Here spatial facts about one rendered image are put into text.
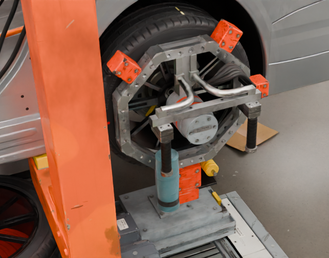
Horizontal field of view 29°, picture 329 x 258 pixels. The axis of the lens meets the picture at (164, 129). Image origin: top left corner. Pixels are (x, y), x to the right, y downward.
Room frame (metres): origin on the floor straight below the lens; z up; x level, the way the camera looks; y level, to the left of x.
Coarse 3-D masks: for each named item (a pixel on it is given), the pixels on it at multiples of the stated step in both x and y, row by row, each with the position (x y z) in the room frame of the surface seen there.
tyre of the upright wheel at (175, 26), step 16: (160, 0) 2.33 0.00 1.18; (176, 0) 2.36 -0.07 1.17; (128, 16) 2.26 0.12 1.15; (144, 16) 2.21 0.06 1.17; (160, 16) 2.19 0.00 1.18; (176, 16) 2.18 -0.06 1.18; (192, 16) 2.20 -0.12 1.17; (208, 16) 2.29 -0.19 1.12; (112, 32) 2.20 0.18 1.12; (128, 32) 2.14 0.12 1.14; (144, 32) 2.10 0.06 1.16; (160, 32) 2.10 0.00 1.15; (176, 32) 2.13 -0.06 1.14; (192, 32) 2.15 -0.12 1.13; (208, 32) 2.17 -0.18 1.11; (112, 48) 2.12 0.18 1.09; (128, 48) 2.06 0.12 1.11; (144, 48) 2.08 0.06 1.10; (240, 48) 2.23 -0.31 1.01; (112, 80) 2.03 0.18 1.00; (112, 112) 2.03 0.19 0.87; (112, 128) 2.03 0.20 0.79; (112, 144) 2.03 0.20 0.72; (128, 160) 2.05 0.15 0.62
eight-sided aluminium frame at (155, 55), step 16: (160, 48) 2.04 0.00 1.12; (176, 48) 2.04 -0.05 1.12; (192, 48) 2.06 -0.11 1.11; (208, 48) 2.08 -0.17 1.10; (144, 64) 2.01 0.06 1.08; (240, 64) 2.13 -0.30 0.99; (144, 80) 1.99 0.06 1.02; (112, 96) 2.01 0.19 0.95; (128, 96) 1.97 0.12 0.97; (240, 112) 2.14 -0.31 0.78; (128, 128) 1.96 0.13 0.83; (224, 128) 2.16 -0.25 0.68; (128, 144) 1.96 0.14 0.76; (208, 144) 2.13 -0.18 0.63; (224, 144) 2.11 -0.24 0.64; (144, 160) 1.98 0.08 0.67; (192, 160) 2.07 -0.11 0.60
